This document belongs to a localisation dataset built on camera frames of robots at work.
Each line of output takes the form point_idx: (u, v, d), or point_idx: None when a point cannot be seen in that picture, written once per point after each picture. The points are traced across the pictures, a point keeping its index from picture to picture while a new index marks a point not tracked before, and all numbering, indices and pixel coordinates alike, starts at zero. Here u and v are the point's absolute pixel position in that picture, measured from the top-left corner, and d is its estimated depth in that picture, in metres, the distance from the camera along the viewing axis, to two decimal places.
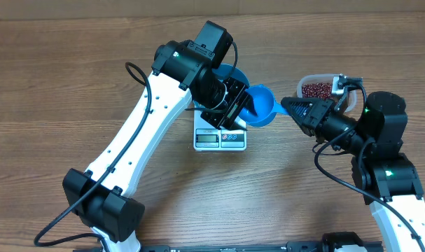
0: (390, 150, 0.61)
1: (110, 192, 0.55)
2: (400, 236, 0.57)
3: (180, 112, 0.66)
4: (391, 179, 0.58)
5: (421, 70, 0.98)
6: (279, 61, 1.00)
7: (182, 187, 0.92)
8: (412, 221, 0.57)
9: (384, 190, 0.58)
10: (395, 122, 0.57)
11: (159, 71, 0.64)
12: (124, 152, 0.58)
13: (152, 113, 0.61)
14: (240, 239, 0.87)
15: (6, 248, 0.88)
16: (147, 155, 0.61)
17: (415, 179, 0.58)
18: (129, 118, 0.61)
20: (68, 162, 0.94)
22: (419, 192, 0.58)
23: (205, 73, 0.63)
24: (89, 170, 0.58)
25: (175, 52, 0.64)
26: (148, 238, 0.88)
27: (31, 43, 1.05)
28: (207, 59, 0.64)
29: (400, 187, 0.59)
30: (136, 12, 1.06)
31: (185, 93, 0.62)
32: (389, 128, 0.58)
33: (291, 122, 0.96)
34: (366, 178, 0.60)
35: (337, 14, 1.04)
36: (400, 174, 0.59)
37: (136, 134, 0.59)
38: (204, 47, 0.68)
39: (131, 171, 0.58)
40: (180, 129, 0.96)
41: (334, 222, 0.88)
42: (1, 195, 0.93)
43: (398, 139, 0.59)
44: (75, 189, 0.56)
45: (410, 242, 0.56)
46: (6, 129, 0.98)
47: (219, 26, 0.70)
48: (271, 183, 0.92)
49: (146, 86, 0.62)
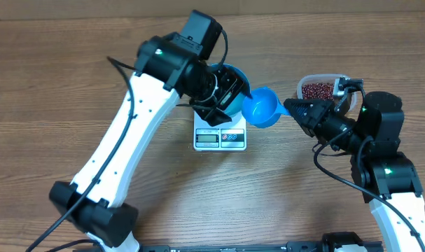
0: (388, 148, 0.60)
1: (96, 204, 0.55)
2: (399, 233, 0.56)
3: (167, 113, 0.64)
4: (391, 177, 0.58)
5: (421, 71, 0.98)
6: (278, 61, 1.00)
7: (182, 187, 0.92)
8: (411, 218, 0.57)
9: (384, 188, 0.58)
10: (392, 120, 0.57)
11: (142, 71, 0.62)
12: (107, 162, 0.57)
13: (136, 118, 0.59)
14: (240, 239, 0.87)
15: (6, 248, 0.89)
16: (134, 161, 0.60)
17: (414, 177, 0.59)
18: (112, 125, 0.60)
20: (68, 162, 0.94)
22: (417, 190, 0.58)
23: (192, 69, 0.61)
24: (74, 183, 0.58)
25: (157, 49, 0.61)
26: (148, 238, 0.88)
27: (30, 43, 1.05)
28: (192, 54, 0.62)
29: (400, 185, 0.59)
30: (136, 12, 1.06)
31: (170, 94, 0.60)
32: (386, 126, 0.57)
33: (291, 122, 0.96)
34: (365, 177, 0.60)
35: (337, 14, 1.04)
36: (399, 172, 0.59)
37: (118, 142, 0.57)
38: (190, 39, 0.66)
39: (117, 181, 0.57)
40: (180, 129, 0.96)
41: (333, 222, 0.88)
42: (1, 194, 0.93)
43: (395, 137, 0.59)
44: (61, 203, 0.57)
45: (409, 239, 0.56)
46: (6, 130, 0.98)
47: (205, 15, 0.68)
48: (270, 183, 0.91)
49: (128, 90, 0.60)
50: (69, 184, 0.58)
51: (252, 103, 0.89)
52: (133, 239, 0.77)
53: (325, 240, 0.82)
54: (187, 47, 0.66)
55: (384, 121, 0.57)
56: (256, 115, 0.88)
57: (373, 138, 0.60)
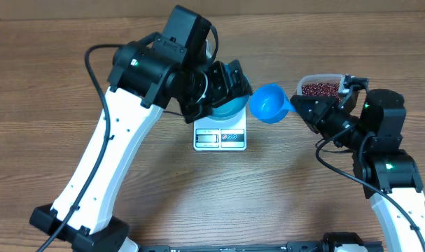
0: (390, 144, 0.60)
1: (77, 233, 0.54)
2: (399, 227, 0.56)
3: (149, 127, 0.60)
4: (391, 172, 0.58)
5: (421, 71, 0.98)
6: (278, 61, 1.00)
7: (182, 187, 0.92)
8: (412, 213, 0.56)
9: (384, 183, 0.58)
10: (394, 115, 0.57)
11: (117, 86, 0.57)
12: (85, 190, 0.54)
13: (113, 139, 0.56)
14: (240, 239, 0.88)
15: (6, 248, 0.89)
16: (115, 180, 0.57)
17: (415, 173, 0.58)
18: (88, 147, 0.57)
20: (68, 162, 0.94)
22: (418, 185, 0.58)
23: (174, 78, 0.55)
24: (54, 208, 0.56)
25: (134, 59, 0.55)
26: (148, 238, 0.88)
27: (30, 43, 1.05)
28: (174, 63, 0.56)
29: (400, 180, 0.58)
30: (136, 12, 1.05)
31: (149, 112, 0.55)
32: (388, 121, 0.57)
33: (291, 122, 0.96)
34: (366, 172, 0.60)
35: (337, 14, 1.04)
36: (400, 168, 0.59)
37: (95, 168, 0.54)
38: (173, 41, 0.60)
39: (97, 207, 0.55)
40: (180, 129, 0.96)
41: (334, 222, 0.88)
42: (1, 195, 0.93)
43: (398, 134, 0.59)
44: (43, 229, 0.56)
45: (409, 233, 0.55)
46: (6, 130, 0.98)
47: (190, 11, 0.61)
48: (270, 183, 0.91)
49: (103, 108, 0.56)
50: (50, 210, 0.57)
51: (260, 100, 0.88)
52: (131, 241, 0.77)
53: (326, 239, 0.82)
54: (169, 50, 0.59)
55: (386, 116, 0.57)
56: (265, 110, 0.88)
57: (374, 134, 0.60)
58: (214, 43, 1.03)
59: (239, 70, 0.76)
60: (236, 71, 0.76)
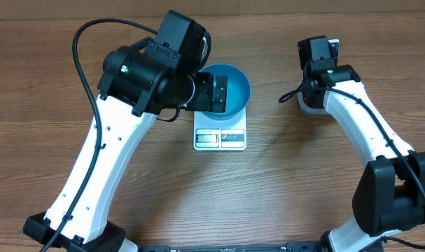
0: (326, 63, 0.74)
1: (71, 242, 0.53)
2: (361, 124, 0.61)
3: (141, 134, 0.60)
4: (332, 73, 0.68)
5: (421, 71, 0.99)
6: (278, 61, 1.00)
7: (182, 187, 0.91)
8: (374, 138, 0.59)
9: (328, 81, 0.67)
10: (319, 41, 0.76)
11: (107, 94, 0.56)
12: (77, 199, 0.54)
13: (103, 148, 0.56)
14: (240, 239, 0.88)
15: (7, 248, 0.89)
16: (108, 187, 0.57)
17: (351, 70, 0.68)
18: (79, 157, 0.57)
20: (68, 162, 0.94)
22: (356, 77, 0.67)
23: (166, 84, 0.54)
24: (47, 218, 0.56)
25: (124, 65, 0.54)
26: (148, 238, 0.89)
27: (29, 43, 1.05)
28: (166, 68, 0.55)
29: (342, 78, 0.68)
30: (135, 12, 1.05)
31: (141, 120, 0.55)
32: (315, 47, 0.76)
33: (290, 122, 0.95)
34: (314, 83, 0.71)
35: (337, 14, 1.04)
36: (338, 70, 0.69)
37: (87, 177, 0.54)
38: (166, 46, 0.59)
39: (90, 216, 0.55)
40: (180, 129, 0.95)
41: (334, 222, 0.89)
42: (1, 195, 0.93)
43: (328, 56, 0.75)
44: (36, 238, 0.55)
45: (372, 125, 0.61)
46: (5, 129, 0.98)
47: (183, 16, 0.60)
48: (270, 183, 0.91)
49: (94, 115, 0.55)
50: (43, 219, 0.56)
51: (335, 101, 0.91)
52: (130, 243, 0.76)
53: (325, 241, 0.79)
54: (162, 56, 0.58)
55: (312, 43, 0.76)
56: None
57: (311, 60, 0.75)
58: (214, 43, 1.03)
59: (225, 88, 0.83)
60: (223, 88, 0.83)
